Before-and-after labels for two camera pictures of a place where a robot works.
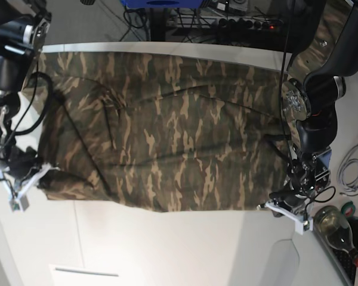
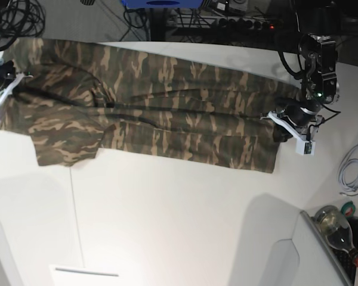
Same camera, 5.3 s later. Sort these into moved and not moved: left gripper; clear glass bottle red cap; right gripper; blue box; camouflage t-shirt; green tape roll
Moved: right gripper; left gripper; camouflage t-shirt
Not moved: green tape roll; clear glass bottle red cap; blue box
